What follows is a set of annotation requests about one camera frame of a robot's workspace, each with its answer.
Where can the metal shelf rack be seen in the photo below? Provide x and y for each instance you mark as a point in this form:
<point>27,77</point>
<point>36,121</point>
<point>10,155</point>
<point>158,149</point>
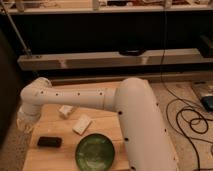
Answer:
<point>178,44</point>

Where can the white plastic bottle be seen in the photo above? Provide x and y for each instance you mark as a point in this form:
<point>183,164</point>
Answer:
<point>65,110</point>

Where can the black object on shelf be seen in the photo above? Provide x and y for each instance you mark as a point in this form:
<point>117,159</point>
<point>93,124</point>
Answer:
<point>132,52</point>

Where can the blue device on floor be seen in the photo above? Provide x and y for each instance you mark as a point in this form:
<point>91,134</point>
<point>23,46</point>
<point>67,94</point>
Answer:
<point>207,102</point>

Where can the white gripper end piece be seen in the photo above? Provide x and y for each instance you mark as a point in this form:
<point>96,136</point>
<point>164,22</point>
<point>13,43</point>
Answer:
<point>26,123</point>

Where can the green glass bowl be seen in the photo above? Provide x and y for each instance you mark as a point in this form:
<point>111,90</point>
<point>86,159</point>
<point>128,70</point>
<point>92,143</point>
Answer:
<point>95,152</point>

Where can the white rectangular box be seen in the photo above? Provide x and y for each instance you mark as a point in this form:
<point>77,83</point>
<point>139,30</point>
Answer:
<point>82,124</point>

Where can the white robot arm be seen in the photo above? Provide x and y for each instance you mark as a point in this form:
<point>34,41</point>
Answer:
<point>148,144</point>

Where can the black eraser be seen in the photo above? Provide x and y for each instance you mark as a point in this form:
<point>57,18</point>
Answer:
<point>49,142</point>

